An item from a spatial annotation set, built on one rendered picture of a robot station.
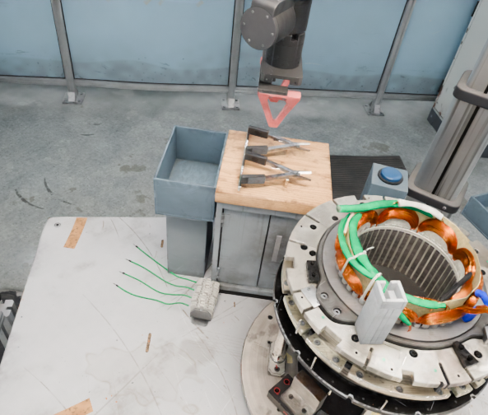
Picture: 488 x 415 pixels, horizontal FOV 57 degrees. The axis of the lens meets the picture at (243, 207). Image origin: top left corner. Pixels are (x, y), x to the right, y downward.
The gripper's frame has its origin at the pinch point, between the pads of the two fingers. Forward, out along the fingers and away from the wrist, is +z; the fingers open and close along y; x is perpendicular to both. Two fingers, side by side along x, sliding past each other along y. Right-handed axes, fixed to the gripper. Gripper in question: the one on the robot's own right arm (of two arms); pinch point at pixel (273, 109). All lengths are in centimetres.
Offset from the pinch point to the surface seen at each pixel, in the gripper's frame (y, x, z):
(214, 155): -4.3, -10.1, 14.9
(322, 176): 5.7, 10.2, 9.0
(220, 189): 12.5, -7.4, 9.0
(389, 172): -0.6, 24.4, 11.0
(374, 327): 40.5, 12.6, 1.9
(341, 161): -143, 54, 115
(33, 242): -58, -91, 116
